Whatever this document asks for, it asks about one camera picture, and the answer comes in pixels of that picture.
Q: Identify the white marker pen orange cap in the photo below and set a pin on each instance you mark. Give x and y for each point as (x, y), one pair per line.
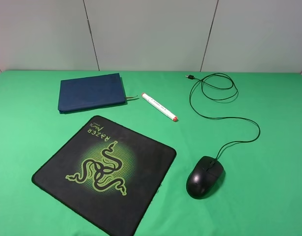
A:
(159, 107)

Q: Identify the black computer mouse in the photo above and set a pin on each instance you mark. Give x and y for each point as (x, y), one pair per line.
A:
(203, 177)

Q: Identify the black Razer mouse pad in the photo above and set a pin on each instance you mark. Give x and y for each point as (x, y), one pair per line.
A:
(108, 174)

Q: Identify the blue hardcover notebook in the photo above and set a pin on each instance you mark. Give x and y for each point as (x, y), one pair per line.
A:
(88, 93)

